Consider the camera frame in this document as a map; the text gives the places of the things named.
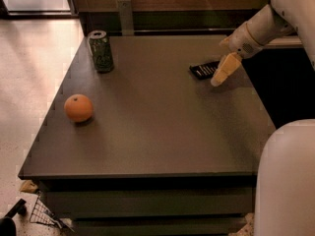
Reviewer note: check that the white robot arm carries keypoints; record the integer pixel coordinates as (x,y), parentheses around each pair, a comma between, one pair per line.
(277,46)

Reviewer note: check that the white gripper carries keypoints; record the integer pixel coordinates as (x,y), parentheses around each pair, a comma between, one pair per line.
(242,42)

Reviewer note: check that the yellow paper scrap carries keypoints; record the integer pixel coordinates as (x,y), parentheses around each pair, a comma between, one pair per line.
(29,186)

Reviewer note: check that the grey drawer cabinet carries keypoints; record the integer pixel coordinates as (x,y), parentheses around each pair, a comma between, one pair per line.
(163,154)

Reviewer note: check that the green soda can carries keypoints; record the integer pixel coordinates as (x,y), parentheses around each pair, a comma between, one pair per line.
(101,51)

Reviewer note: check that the wire basket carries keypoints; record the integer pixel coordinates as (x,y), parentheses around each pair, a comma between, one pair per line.
(41,214)

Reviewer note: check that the left metal bracket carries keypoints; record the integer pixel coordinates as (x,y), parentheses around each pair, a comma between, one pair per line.
(126,17)

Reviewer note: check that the black object on floor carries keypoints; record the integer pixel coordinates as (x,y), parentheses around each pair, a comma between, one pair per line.
(7,224)

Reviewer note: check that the orange fruit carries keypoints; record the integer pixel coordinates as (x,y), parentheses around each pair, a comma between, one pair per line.
(78,108)

